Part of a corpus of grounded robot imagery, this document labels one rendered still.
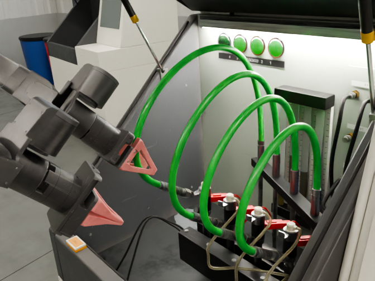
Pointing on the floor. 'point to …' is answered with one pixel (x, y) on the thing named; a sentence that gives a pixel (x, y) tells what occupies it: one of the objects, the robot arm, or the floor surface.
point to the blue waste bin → (37, 54)
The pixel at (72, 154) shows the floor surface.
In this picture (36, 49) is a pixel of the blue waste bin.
